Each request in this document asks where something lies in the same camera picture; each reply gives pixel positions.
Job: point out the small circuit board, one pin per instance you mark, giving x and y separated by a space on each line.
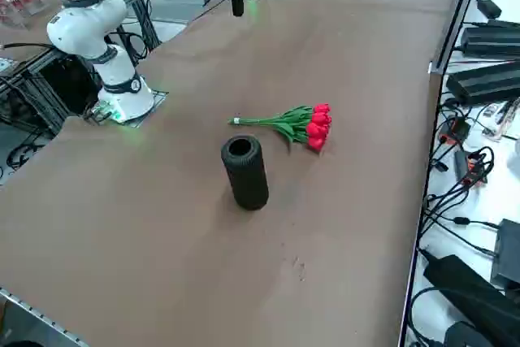
503 117

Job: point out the black control box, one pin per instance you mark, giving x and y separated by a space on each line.
69 83

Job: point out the black square box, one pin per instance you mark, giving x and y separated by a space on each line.
508 253

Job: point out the silver table edge rail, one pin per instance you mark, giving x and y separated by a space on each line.
36 314

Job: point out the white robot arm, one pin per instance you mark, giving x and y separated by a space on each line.
87 34

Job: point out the black ribbed vase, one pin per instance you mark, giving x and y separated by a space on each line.
248 176

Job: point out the orange and black device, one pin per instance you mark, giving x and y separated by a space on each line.
455 127

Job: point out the long black power brick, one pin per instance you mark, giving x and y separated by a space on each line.
483 81
491 42

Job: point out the silver aluminium frame post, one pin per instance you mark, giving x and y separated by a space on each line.
461 9

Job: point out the black adapter with orange plugs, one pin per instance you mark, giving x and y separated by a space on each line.
461 164

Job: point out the small black power adapter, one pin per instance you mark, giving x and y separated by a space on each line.
489 6

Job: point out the large black power brick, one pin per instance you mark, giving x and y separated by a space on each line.
459 282

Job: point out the black aluminium frame rails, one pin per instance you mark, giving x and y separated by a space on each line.
145 11

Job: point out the red tulip bouquet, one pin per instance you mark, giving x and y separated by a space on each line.
317 127

